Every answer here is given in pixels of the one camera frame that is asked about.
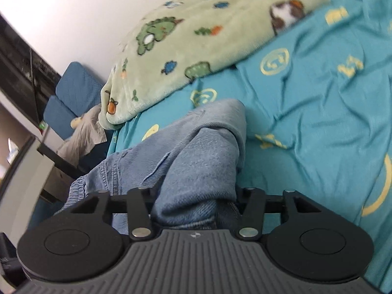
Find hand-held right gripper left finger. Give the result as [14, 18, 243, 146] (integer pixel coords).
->
[63, 187, 160, 241]

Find green printed fleece blanket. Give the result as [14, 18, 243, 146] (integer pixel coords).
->
[98, 0, 332, 131]

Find grey cloth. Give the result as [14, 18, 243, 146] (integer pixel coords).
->
[57, 104, 108, 167]

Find white board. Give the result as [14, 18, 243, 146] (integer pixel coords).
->
[0, 135, 56, 224]

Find blue denim jeans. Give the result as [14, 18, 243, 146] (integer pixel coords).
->
[53, 98, 247, 242]

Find dark panel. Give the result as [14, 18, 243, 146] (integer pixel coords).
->
[0, 15, 62, 124]

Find blue cushion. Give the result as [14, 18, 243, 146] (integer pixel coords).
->
[44, 96, 81, 140]
[56, 62, 107, 114]

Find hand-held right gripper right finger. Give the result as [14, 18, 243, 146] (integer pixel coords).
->
[236, 187, 324, 241]

